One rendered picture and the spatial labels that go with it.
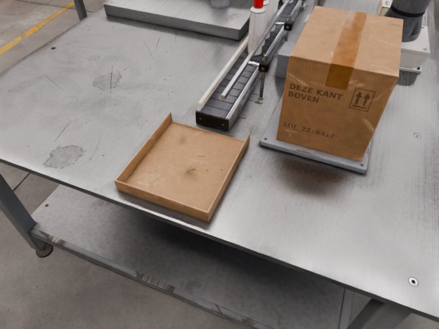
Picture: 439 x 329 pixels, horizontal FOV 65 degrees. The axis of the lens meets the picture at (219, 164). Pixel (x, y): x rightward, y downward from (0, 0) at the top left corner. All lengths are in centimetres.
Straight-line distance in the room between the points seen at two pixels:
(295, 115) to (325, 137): 10
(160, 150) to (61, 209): 87
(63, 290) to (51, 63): 99
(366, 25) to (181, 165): 62
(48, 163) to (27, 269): 94
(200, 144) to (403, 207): 56
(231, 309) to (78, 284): 75
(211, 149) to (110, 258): 75
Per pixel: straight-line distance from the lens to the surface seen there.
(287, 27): 136
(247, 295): 141
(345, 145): 97
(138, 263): 150
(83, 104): 124
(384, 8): 179
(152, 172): 94
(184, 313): 163
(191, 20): 158
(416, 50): 146
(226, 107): 106
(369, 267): 84
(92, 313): 171
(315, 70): 85
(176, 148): 100
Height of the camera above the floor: 153
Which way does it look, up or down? 47 degrees down
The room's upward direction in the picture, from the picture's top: straight up
